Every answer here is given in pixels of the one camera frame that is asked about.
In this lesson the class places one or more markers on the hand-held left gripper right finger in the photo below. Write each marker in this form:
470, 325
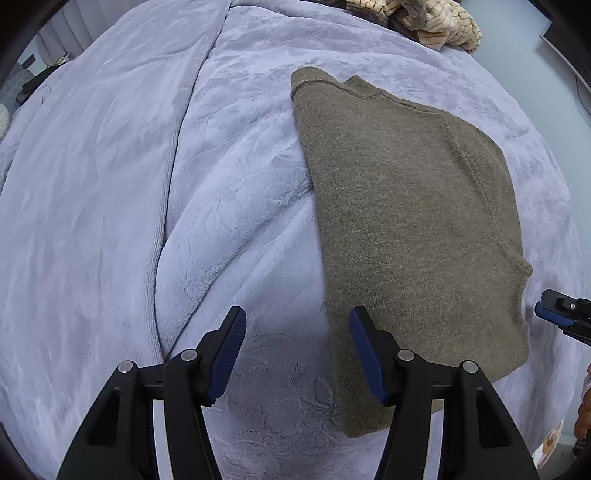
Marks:
367, 360

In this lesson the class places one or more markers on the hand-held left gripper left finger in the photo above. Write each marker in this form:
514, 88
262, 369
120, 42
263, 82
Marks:
228, 350

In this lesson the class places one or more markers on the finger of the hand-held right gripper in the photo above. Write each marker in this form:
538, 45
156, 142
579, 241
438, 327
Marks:
554, 314

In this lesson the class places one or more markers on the brown knit sweater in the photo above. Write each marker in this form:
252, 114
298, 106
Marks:
406, 207

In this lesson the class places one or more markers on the printed bed sheet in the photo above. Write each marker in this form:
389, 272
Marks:
549, 443

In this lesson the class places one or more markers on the lavender embossed blanket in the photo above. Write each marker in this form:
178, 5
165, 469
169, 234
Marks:
258, 161

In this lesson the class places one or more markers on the lavender ribbed-edge blanket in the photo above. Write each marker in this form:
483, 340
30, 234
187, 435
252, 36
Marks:
92, 184

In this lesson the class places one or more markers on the black monitor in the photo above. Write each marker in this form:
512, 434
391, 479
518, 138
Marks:
565, 50

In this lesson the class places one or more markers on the beige striped plush cloth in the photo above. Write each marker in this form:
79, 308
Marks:
438, 23

